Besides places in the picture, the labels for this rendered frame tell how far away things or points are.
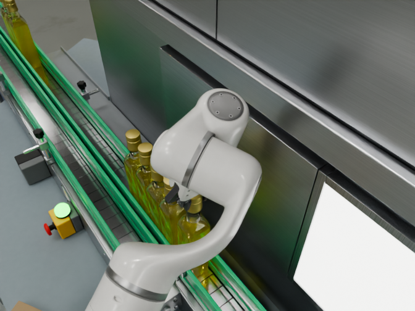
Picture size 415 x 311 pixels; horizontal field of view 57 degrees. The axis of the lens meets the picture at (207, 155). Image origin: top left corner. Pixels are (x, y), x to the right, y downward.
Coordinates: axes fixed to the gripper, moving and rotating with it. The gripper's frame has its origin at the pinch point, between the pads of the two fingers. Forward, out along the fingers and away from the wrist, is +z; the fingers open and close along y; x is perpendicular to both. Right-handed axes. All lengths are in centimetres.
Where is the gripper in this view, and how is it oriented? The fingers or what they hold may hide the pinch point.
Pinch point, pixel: (193, 195)
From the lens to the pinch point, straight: 75.7
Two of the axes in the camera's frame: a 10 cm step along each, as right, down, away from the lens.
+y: -8.2, 4.0, -4.1
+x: 5.5, 7.6, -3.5
